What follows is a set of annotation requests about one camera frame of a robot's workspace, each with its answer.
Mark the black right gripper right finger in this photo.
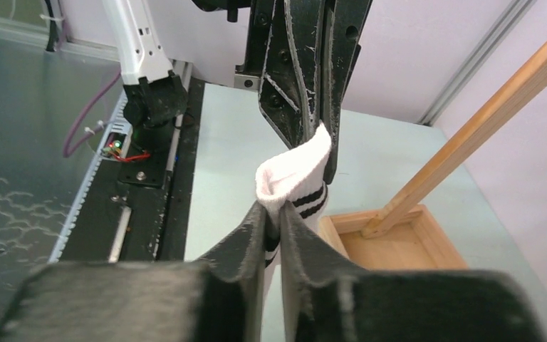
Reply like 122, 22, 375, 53
279, 202, 547, 341

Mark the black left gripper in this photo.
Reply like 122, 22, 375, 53
233, 0, 373, 184

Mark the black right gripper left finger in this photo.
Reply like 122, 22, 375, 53
0, 204, 268, 341

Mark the wooden hanger stand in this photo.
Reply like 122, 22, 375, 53
318, 42, 547, 270

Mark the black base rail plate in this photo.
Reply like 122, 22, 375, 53
48, 78, 205, 262

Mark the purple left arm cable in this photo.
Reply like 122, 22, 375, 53
62, 71, 123, 159

